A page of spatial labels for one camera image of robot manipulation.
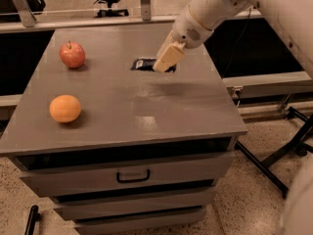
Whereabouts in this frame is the orange fruit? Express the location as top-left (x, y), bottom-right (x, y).
top-left (49, 95), bottom-right (81, 123)

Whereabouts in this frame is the grey drawer cabinet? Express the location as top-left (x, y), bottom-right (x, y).
top-left (0, 23), bottom-right (246, 235)

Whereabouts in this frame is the red apple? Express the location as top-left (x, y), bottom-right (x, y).
top-left (60, 41), bottom-right (85, 69)

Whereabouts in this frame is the black drawer handle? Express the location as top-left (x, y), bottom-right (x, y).
top-left (116, 169), bottom-right (151, 184)

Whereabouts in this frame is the black metal stand base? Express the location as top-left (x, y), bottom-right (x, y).
top-left (235, 107), bottom-right (313, 198)

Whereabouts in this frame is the blue rxbar blueberry wrapper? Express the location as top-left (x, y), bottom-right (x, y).
top-left (130, 58), bottom-right (177, 73)

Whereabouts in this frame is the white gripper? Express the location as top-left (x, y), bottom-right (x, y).
top-left (153, 4), bottom-right (214, 72)

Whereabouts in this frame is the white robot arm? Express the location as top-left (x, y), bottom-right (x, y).
top-left (154, 0), bottom-right (313, 235)

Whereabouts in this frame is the black cable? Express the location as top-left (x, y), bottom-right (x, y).
top-left (222, 7), bottom-right (253, 79)

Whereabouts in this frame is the black handle bottom left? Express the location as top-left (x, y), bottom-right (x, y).
top-left (24, 205), bottom-right (41, 235)

